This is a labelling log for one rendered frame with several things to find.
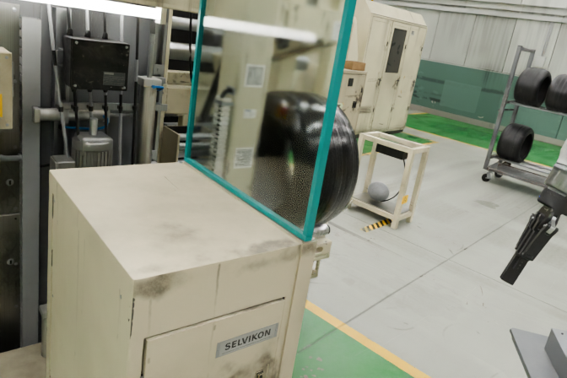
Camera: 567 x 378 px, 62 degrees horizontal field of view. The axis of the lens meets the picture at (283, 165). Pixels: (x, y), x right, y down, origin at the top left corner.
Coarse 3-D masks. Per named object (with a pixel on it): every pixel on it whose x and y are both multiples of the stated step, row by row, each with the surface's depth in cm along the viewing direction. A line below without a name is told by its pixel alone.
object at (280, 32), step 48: (240, 0) 111; (288, 0) 98; (336, 0) 87; (240, 48) 112; (288, 48) 99; (336, 48) 88; (192, 96) 131; (240, 96) 113; (288, 96) 100; (336, 96) 89; (192, 144) 134; (240, 144) 115; (288, 144) 101; (240, 192) 116; (288, 192) 101
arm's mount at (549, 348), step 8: (552, 328) 181; (552, 336) 179; (560, 336) 177; (552, 344) 178; (560, 344) 172; (552, 352) 177; (560, 352) 170; (552, 360) 175; (560, 360) 169; (560, 368) 168; (560, 376) 167
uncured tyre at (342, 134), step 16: (336, 112) 180; (336, 128) 174; (352, 128) 180; (336, 144) 172; (352, 144) 177; (336, 160) 171; (352, 160) 176; (336, 176) 172; (352, 176) 177; (336, 192) 175; (352, 192) 182; (320, 208) 175; (336, 208) 181
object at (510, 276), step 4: (516, 256) 110; (512, 260) 111; (516, 260) 110; (512, 264) 110; (524, 264) 110; (508, 268) 111; (512, 268) 111; (504, 272) 112; (508, 272) 111; (512, 272) 111; (516, 272) 110; (520, 272) 110; (504, 276) 111; (508, 276) 111; (512, 276) 111; (516, 276) 110; (504, 280) 111; (508, 280) 111; (512, 280) 111; (512, 284) 111
